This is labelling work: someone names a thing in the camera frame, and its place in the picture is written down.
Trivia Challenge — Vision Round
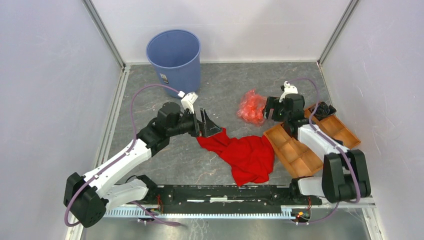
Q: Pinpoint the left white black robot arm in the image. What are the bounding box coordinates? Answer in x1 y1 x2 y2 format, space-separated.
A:
63 102 223 228

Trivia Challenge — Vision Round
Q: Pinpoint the purple cable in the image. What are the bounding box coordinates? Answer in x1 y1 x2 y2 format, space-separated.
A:
63 83 183 228
287 77 362 225

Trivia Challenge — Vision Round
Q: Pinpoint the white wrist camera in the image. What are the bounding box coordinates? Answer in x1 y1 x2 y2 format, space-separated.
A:
177 91 199 114
279 81 298 103

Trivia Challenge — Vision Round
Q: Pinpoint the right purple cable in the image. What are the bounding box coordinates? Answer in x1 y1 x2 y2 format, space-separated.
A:
287 77 362 225

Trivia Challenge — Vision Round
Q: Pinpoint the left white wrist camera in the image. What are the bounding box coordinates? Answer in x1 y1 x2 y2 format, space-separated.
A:
177 91 199 114

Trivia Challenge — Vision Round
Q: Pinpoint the blue plastic trash bin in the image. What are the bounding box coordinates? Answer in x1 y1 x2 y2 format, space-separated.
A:
145 29 201 98

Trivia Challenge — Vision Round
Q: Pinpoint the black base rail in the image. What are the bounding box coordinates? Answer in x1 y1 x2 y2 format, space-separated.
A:
140 184 323 214

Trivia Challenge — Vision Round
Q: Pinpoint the black roll in far compartment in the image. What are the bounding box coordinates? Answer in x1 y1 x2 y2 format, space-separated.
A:
314 101 337 121

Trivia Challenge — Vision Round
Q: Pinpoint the red cloth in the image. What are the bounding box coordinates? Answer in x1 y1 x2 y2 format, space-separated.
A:
196 128 275 187

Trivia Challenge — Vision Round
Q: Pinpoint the aluminium frame post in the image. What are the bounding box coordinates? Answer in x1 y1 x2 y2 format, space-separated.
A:
317 0 360 67
82 0 126 69

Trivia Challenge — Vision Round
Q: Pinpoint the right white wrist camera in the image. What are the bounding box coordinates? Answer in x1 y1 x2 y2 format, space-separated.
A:
279 81 298 103

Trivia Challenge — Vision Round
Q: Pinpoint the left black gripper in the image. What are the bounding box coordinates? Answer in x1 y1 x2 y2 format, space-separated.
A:
167 107 222 138

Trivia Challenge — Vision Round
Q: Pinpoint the orange compartment tray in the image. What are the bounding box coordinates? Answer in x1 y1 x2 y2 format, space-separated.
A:
264 114 361 179

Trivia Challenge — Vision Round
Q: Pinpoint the left aluminium frame post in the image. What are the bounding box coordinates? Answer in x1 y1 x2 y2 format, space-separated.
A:
82 0 126 69

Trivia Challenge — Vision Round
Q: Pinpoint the red translucent trash bag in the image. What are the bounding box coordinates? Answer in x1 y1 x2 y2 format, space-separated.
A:
236 89 267 126

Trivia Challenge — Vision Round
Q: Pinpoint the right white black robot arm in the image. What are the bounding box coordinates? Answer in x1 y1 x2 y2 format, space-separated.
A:
262 93 372 204

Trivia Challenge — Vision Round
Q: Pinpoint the right aluminium frame post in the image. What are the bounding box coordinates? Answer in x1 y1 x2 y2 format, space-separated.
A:
317 0 360 67

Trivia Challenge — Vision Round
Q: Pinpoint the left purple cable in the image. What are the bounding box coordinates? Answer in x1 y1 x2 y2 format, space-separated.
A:
63 83 183 228

